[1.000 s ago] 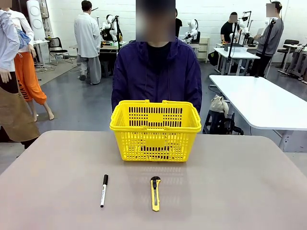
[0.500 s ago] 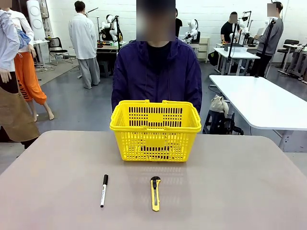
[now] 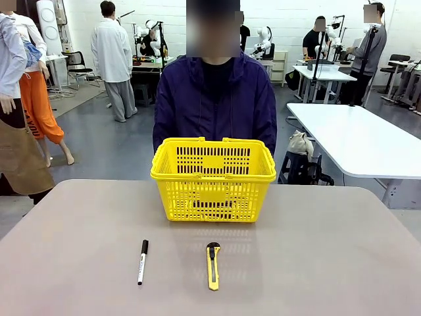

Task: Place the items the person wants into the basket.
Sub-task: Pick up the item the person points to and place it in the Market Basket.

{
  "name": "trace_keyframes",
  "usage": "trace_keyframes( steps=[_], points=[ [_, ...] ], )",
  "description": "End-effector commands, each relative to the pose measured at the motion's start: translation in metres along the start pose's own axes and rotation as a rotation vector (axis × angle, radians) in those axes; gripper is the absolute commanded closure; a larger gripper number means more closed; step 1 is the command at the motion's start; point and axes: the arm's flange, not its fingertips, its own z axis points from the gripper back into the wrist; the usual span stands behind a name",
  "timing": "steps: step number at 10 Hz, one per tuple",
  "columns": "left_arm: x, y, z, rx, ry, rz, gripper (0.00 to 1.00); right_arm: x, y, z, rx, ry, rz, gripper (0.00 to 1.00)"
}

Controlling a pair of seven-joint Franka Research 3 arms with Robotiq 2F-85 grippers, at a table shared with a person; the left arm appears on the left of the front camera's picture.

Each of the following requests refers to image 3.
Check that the mannequin with orange pants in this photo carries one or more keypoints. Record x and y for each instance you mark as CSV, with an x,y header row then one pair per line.
x,y
36,108

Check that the black office chair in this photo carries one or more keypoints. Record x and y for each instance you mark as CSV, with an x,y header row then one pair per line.
x,y
77,61

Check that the small gray stool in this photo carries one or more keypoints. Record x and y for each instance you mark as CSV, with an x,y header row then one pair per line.
x,y
144,92

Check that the large white table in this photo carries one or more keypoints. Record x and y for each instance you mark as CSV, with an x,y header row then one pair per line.
x,y
361,141

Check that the person in purple jacket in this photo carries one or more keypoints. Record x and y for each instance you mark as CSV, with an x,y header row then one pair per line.
x,y
230,98

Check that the person in white shirt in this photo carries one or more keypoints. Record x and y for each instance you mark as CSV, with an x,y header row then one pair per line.
x,y
112,52

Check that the white marker black cap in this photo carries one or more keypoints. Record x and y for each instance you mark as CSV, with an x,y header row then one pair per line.
x,y
142,263

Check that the black bag green trim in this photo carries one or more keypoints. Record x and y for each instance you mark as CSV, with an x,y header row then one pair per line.
x,y
292,80

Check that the white humanoid robot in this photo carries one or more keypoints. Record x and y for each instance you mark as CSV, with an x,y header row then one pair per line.
x,y
143,31

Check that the person in black t-shirt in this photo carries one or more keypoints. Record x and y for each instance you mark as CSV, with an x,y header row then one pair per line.
x,y
312,39

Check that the cluttered dark workbench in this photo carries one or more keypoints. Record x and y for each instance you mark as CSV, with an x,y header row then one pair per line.
x,y
148,67

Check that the beige cloth bag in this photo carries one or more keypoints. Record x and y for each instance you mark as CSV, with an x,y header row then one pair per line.
x,y
301,145

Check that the mannequin with brown apron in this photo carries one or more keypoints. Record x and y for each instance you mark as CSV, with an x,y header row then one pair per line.
x,y
16,154

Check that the black bar stool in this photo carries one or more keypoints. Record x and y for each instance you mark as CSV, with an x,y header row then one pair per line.
x,y
396,59

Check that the yellow plastic shopping basket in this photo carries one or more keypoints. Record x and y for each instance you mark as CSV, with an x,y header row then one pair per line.
x,y
215,162

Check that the person in gray hoodie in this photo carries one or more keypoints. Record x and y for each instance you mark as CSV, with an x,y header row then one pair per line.
x,y
373,52

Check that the dark plastic stool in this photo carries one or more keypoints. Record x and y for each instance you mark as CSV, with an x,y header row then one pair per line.
x,y
296,168

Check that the yellow utility knife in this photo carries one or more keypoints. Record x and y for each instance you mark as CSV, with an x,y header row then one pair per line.
x,y
213,273

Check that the small white work table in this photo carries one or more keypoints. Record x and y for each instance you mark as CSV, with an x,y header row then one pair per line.
x,y
325,73

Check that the beige drawer cabinet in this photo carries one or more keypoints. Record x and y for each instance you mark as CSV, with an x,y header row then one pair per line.
x,y
279,66

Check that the seated person in black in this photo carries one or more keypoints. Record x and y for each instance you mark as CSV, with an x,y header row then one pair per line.
x,y
149,42

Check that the white robot arm by cabinet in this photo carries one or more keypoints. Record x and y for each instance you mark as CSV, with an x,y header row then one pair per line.
x,y
264,37

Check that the white standing air conditioner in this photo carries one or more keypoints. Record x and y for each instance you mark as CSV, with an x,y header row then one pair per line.
x,y
49,19

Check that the white robot with black frame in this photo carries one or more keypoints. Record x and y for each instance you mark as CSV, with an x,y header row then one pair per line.
x,y
335,36

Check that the standing person in black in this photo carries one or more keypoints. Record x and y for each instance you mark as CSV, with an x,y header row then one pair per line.
x,y
245,36

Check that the thin black stand pole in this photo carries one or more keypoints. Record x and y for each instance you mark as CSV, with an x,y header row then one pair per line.
x,y
318,66

